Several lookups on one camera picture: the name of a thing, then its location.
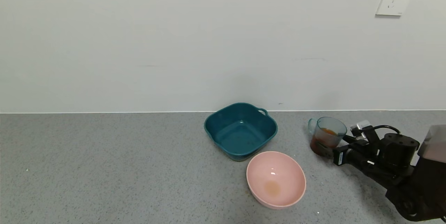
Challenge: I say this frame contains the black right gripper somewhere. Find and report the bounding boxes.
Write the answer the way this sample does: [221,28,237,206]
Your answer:
[315,135,374,167]

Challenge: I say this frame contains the black camera cable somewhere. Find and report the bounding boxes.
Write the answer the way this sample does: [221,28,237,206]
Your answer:
[371,125,401,134]

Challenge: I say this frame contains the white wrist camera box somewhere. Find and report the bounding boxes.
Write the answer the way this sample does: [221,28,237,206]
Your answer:
[350,120,371,137]

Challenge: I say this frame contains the translucent blue handled cup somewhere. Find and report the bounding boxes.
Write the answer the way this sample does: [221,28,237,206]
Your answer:
[308,116,347,157]

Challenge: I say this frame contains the pink plastic bowl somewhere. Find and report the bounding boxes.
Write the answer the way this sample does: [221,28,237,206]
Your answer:
[246,151,307,210]

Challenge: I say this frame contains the teal square plastic basin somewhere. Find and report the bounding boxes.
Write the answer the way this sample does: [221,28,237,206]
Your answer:
[204,102,278,162]

